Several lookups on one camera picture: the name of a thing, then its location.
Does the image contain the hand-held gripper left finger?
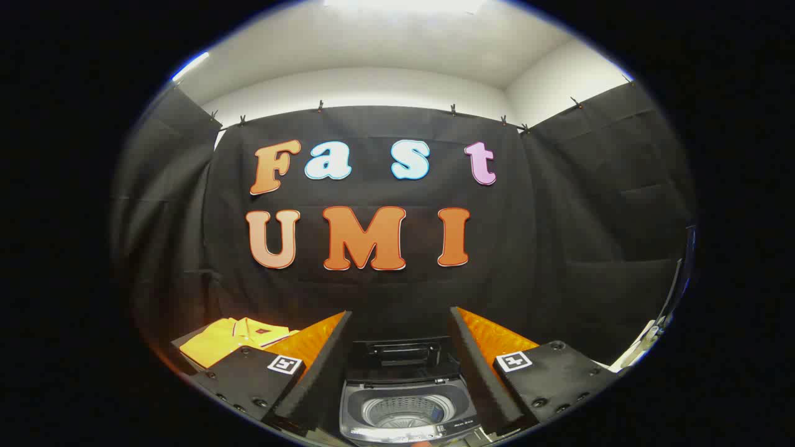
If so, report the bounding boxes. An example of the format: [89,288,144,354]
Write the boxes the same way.
[186,310,353,435]

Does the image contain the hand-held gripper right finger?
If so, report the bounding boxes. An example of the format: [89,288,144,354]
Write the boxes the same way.
[448,306,622,435]

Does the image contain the grey washing machine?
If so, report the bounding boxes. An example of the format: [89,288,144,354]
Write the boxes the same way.
[338,371,491,446]

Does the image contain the yellow polo shirt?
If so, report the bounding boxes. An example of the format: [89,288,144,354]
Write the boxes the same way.
[180,317,299,369]

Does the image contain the black backdrop cloth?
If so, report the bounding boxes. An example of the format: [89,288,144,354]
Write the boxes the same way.
[112,78,697,379]

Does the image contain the grey platform board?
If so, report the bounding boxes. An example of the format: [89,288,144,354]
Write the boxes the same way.
[171,323,212,376]

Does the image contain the white panel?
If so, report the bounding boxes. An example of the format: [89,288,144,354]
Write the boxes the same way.
[612,320,659,373]

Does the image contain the row of black backdrop clips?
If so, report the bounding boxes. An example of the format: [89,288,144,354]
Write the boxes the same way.
[208,74,634,134]

